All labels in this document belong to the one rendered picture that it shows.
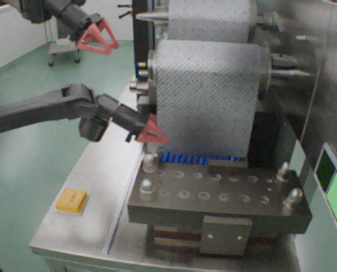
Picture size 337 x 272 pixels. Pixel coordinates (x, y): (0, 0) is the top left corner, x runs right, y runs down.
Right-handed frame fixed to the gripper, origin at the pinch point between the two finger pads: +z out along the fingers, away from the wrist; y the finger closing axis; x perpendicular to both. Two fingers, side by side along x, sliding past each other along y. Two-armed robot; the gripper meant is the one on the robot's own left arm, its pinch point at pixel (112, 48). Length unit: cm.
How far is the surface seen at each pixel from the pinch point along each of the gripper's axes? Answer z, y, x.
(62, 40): -128, -419, -230
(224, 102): 28.4, 5.4, 10.1
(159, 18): 3.6, -22.4, 8.4
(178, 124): 24.5, 5.5, -2.0
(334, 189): 41, 34, 21
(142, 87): 12.6, -2.5, -4.3
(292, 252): 62, 25, 1
